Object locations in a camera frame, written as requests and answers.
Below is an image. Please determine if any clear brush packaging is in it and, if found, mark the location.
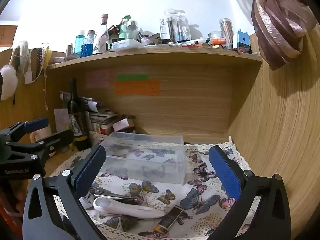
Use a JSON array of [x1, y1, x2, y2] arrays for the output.
[[160, 9, 189, 43]]

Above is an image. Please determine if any metal nail clipper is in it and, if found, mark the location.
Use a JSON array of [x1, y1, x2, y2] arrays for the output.
[[94, 189, 140, 203]]

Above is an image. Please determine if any clear plastic box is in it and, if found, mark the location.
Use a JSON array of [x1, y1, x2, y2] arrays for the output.
[[99, 131, 187, 186]]

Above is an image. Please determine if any clear labelled wine bottle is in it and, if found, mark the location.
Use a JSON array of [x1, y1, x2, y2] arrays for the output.
[[94, 14, 110, 55]]

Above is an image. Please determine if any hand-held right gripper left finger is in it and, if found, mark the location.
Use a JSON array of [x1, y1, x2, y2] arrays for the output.
[[22, 144, 108, 240]]

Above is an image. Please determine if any clear lidded box on shelf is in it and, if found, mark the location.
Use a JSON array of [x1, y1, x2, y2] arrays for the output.
[[112, 39, 143, 52]]

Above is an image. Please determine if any white cable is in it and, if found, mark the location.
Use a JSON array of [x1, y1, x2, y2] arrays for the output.
[[43, 67, 50, 110]]

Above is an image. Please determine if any pink sticky note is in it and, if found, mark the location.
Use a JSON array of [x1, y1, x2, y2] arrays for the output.
[[86, 69, 110, 88]]

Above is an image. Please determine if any white handwritten note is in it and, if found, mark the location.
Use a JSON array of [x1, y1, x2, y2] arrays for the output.
[[54, 108, 72, 133]]

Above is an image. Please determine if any glass jar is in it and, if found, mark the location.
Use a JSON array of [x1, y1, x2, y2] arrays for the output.
[[208, 31, 227, 46]]

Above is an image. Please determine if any butterfly printed cloth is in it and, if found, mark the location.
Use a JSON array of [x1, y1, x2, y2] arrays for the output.
[[49, 130, 253, 240]]

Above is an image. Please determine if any white fuzzy strip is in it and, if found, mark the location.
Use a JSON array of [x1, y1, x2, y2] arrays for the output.
[[19, 40, 30, 68]]

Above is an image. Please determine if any green pump bottle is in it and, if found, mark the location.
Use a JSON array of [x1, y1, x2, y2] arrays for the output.
[[119, 15, 132, 42]]

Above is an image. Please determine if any white plug adapter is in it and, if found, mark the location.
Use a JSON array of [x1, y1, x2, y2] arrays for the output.
[[81, 192, 97, 209]]

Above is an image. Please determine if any black lace ribbon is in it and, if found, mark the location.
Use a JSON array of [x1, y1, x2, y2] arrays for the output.
[[34, 48, 43, 80]]

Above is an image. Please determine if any glass bottle with blue beads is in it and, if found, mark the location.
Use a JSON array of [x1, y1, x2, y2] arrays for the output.
[[81, 30, 97, 55]]

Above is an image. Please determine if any tall blue liquid bottle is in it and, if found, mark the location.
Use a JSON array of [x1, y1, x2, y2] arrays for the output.
[[74, 30, 86, 58]]

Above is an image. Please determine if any clear cylinder with copper sticks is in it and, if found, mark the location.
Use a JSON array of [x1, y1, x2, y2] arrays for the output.
[[219, 18, 234, 49]]

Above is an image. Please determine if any blue white box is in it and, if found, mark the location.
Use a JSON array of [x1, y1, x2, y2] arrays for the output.
[[236, 29, 250, 50]]

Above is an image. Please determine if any yellow hanging item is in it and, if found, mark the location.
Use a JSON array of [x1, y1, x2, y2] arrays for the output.
[[42, 49, 53, 69]]

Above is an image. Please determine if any orange sticky note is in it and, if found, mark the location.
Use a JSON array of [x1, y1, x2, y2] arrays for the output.
[[114, 80, 160, 96]]

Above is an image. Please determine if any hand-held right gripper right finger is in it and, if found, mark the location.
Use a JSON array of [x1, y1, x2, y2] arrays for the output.
[[207, 144, 293, 240]]

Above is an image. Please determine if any stack of papers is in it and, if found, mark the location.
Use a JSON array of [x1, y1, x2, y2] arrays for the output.
[[60, 91, 137, 135]]

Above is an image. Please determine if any white fluffy pompom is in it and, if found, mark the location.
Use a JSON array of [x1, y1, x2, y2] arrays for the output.
[[0, 65, 19, 101]]

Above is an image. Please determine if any wooden shelf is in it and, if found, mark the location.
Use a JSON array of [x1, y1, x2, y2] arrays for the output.
[[46, 46, 263, 70]]

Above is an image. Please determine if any pink striped curtain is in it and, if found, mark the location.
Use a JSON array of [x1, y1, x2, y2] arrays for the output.
[[215, 0, 318, 71]]

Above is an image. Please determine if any green sticky note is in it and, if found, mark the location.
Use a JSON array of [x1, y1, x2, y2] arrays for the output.
[[117, 74, 150, 82]]

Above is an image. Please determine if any dark wine bottle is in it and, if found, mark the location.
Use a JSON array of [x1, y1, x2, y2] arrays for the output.
[[68, 78, 92, 152]]

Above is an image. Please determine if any clear empty bottle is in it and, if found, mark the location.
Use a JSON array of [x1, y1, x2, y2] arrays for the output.
[[126, 20, 139, 40]]

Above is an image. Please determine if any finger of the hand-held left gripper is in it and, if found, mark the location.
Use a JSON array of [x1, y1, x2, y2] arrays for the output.
[[0, 117, 49, 145], [5, 129, 75, 160]]

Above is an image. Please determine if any white handheld device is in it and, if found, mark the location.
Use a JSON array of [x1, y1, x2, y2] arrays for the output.
[[93, 197, 166, 219]]

